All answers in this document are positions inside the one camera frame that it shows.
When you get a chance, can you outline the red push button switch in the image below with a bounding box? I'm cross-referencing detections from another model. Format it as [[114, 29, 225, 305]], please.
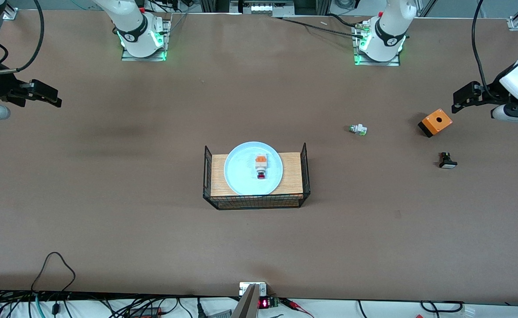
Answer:
[[254, 153, 268, 180]]

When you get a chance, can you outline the light blue round plate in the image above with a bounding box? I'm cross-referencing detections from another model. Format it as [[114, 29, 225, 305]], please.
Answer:
[[224, 141, 284, 196]]

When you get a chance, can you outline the orange button box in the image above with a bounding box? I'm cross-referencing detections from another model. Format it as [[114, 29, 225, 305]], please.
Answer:
[[418, 108, 454, 138]]

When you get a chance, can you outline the black white square button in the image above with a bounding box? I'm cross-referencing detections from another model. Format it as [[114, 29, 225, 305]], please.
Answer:
[[438, 151, 458, 170]]

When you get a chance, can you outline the wooden board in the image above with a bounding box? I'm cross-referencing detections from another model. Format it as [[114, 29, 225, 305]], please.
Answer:
[[210, 152, 304, 197]]

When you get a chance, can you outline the grey rack device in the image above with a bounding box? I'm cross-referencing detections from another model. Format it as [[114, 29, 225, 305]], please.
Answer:
[[230, 0, 295, 16]]

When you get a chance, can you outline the black power adapter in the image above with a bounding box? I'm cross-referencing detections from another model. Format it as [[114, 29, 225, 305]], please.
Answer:
[[126, 307, 163, 318]]

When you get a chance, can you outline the red clip lead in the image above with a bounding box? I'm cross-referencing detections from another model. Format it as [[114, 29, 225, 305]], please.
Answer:
[[280, 298, 316, 318]]

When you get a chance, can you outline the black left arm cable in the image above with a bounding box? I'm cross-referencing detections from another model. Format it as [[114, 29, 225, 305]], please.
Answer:
[[472, 0, 502, 102]]

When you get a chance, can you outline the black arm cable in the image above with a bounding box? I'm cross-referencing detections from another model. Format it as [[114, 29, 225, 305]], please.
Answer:
[[0, 0, 45, 75], [472, 0, 502, 102]]

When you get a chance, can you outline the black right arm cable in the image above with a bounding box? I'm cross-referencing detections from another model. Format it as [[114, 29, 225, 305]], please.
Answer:
[[0, 0, 45, 75]]

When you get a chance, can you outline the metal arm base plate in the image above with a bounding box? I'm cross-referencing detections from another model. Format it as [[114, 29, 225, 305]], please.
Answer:
[[353, 21, 401, 67], [121, 19, 168, 62]]

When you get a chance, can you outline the short black table cable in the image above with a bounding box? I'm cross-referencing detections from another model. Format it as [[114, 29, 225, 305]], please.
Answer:
[[327, 13, 363, 28]]

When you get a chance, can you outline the black looped cable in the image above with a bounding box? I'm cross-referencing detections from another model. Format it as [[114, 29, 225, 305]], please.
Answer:
[[31, 252, 76, 294]]

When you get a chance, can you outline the long black table cable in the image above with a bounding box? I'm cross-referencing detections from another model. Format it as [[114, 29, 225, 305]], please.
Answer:
[[273, 17, 367, 38]]

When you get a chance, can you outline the black wire basket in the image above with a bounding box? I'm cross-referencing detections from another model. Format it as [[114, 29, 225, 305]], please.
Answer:
[[203, 142, 311, 210]]

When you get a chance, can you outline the black cable loop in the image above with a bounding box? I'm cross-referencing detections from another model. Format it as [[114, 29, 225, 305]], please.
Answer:
[[420, 300, 465, 313]]

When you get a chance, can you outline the tangled cable bundle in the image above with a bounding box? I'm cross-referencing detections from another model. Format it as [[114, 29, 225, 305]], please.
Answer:
[[0, 289, 197, 318]]

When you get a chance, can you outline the silver mounting bracket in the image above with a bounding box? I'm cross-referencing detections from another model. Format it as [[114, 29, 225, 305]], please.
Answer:
[[239, 282, 268, 296]]

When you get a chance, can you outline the grey camera post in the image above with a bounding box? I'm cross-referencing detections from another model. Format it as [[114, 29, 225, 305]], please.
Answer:
[[231, 284, 260, 318]]

